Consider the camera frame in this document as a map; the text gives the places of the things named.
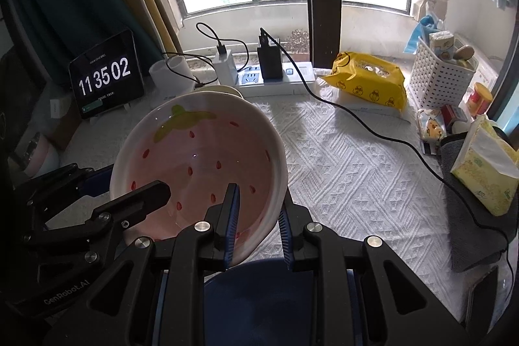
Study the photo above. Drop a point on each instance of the red and yellow can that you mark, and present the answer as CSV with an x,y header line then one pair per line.
x,y
480,98

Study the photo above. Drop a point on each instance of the white power strip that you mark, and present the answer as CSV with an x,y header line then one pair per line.
x,y
296,73

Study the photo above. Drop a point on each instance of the small red box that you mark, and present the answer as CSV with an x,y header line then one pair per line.
x,y
452,114

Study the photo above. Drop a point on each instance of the brown round item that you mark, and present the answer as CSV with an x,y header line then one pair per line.
x,y
463,53

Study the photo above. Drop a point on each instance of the blue bowl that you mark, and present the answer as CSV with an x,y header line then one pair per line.
x,y
259,301

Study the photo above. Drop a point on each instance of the white plastic basket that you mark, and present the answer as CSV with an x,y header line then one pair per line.
x,y
434,82

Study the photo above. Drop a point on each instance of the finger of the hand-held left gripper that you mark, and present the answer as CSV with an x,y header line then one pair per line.
x,y
95,182
138,200

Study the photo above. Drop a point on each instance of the black charger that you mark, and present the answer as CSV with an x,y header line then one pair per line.
x,y
269,62

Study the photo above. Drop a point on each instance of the grey cloth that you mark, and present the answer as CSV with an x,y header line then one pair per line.
x,y
470,236

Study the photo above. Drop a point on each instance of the cardboard box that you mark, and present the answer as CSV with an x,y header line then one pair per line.
x,y
67,131

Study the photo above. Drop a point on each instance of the pink strawberry bowl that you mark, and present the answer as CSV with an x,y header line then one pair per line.
x,y
211,151

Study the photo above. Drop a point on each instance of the white textured tablecloth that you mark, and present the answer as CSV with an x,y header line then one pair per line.
x,y
357,188

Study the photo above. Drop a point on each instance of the cream bowl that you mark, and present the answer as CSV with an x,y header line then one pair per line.
x,y
223,90

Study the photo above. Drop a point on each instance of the white charger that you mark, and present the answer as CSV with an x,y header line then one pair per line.
x,y
225,66

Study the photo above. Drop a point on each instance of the yellow wet wipes pack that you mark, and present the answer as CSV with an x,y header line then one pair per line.
x,y
365,82

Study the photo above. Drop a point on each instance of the tablet with clock display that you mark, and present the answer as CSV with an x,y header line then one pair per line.
x,y
105,74

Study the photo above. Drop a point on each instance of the blue plastic bag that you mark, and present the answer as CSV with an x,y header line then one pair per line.
x,y
417,34

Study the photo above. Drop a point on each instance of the black phone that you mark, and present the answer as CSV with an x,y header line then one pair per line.
x,y
482,297

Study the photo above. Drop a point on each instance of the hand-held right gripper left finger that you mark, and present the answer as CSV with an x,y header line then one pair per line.
x,y
231,224

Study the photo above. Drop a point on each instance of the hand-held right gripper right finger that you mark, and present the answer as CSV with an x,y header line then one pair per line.
x,y
285,236

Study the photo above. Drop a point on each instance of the dry potted plant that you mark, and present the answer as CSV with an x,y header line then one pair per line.
x,y
298,42

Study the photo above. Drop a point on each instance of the small duck print packet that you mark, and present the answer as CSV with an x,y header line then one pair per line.
x,y
430,127

